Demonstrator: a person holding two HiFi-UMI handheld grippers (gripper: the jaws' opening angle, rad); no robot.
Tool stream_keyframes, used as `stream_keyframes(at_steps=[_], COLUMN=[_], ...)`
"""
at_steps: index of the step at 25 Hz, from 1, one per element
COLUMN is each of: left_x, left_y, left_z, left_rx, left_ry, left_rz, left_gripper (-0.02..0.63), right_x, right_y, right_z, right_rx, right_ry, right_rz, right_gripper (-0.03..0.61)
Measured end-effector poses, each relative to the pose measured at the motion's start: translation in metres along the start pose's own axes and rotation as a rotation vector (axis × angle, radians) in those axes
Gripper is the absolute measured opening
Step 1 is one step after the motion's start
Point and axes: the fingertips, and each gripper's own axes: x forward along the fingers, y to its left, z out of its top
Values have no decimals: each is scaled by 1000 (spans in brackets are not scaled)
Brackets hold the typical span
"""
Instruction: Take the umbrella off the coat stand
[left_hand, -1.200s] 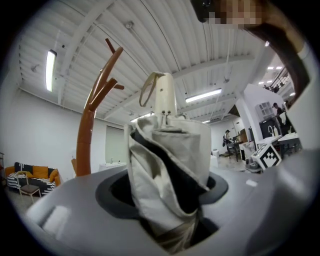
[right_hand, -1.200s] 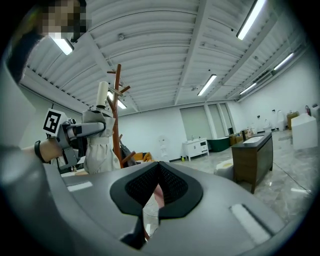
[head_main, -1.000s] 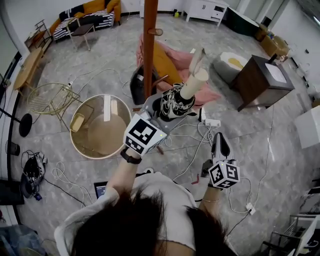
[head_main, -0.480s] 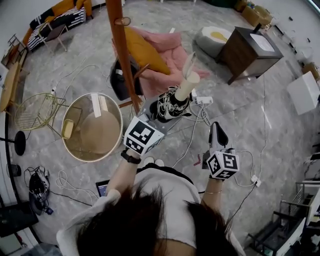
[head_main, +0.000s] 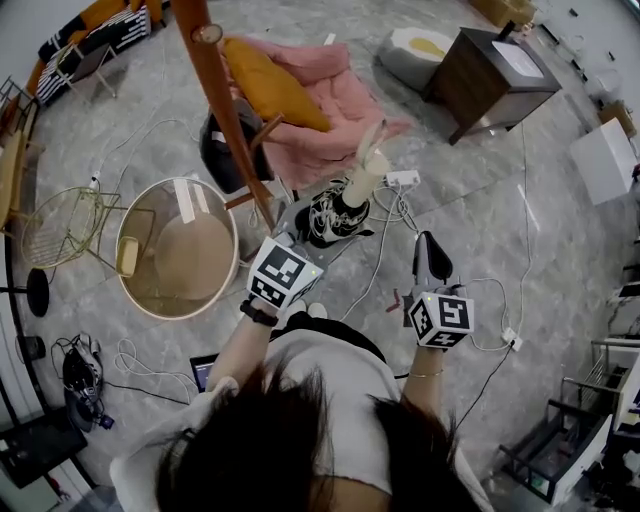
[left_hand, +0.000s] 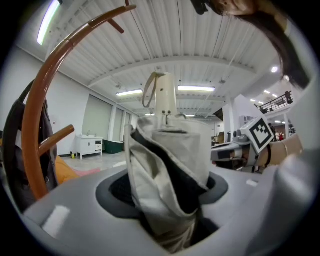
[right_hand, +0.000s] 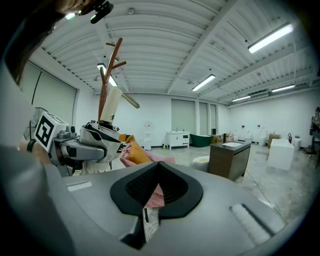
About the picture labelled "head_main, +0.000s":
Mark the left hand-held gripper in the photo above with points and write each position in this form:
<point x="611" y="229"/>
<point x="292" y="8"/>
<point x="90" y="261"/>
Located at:
<point x="282" y="272"/>

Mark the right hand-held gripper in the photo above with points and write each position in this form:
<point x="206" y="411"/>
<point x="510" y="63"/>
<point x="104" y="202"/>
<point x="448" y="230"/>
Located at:
<point x="442" y="317"/>

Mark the beige folding umbrella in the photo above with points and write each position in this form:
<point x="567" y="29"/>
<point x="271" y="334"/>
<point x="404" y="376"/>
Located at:
<point x="362" y="185"/>

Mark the wooden coat rack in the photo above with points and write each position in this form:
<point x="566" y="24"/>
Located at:
<point x="215" y="90"/>

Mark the person's left forearm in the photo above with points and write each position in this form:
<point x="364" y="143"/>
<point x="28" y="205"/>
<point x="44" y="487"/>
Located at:
<point x="240" y="350"/>

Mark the person's right forearm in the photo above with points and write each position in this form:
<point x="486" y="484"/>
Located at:
<point x="425" y="395"/>

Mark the metal shelf rack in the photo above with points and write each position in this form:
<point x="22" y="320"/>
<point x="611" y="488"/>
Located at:
<point x="565" y="450"/>

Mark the person's white shoe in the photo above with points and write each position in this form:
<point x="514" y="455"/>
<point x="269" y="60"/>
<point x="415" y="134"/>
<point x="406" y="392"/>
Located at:
<point x="295" y="312"/>
<point x="317" y="310"/>

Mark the black wristband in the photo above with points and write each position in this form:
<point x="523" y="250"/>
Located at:
<point x="257" y="315"/>

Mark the white power strip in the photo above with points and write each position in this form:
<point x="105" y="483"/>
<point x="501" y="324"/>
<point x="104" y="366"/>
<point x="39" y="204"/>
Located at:
<point x="402" y="177"/>

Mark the round glass table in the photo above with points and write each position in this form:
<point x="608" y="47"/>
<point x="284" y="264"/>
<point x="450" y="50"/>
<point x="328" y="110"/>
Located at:
<point x="190" y="255"/>

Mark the white power adapter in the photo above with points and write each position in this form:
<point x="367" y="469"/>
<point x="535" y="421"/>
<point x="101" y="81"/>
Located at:
<point x="512" y="339"/>

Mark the dark grey bag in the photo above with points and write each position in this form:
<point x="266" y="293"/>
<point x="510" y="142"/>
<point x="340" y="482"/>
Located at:
<point x="220" y="165"/>

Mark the person's white shirt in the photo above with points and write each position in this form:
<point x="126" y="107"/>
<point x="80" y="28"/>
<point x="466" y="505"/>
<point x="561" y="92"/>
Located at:
<point x="345" y="380"/>

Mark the black tablet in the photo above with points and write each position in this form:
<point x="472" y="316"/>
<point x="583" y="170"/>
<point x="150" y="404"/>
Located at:
<point x="205" y="372"/>

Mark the pink blanket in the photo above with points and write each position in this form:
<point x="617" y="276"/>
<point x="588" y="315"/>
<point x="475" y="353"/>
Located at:
<point x="320" y="150"/>

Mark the brown sink cabinet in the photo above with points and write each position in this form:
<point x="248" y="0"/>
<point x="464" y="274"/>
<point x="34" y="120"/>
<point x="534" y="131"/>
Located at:
<point x="480" y="95"/>

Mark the orange cushion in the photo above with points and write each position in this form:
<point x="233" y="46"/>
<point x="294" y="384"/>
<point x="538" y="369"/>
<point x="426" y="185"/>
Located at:
<point x="275" y="85"/>

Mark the white box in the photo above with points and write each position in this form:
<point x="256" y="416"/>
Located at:
<point x="605" y="160"/>

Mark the egg-shaped floor cushion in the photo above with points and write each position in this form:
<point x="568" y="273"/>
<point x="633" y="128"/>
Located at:
<point x="400" y="60"/>

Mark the black faucet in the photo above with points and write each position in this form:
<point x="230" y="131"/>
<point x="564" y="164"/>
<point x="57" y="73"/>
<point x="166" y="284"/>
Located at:
<point x="507" y="30"/>

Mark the black round stand base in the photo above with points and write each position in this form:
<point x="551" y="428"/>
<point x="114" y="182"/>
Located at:
<point x="38" y="292"/>

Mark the small metal side table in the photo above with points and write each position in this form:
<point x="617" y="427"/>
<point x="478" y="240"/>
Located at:
<point x="87" y="62"/>

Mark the black white striped sofa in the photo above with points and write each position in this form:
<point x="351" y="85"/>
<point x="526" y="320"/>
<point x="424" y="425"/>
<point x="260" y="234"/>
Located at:
<point x="120" y="30"/>

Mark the black flat case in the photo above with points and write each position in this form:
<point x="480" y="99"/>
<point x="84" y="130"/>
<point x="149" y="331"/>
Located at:
<point x="40" y="450"/>

